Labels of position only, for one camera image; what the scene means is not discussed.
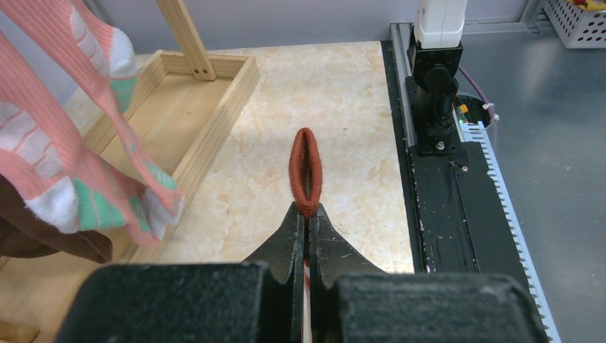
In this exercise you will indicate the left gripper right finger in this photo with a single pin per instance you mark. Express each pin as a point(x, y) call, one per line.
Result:
point(353, 300)

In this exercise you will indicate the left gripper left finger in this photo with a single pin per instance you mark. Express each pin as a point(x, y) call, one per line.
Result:
point(257, 300)

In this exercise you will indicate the grey brown sock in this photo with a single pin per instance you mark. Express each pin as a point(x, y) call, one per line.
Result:
point(305, 177)

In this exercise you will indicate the dark brown grey-cuffed sock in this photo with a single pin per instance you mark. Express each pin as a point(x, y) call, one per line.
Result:
point(23, 235)

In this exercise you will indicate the pink patterned sock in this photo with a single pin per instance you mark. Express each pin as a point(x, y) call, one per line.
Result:
point(43, 156)
point(100, 59)

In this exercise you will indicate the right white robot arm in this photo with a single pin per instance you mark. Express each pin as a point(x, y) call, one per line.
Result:
point(435, 50)

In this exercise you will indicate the wooden hanger stand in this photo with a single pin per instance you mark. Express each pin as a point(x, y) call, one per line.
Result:
point(184, 108)

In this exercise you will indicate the white perforated basket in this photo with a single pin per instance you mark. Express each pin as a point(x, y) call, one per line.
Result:
point(579, 24)

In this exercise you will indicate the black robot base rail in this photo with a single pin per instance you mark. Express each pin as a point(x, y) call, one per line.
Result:
point(463, 220)

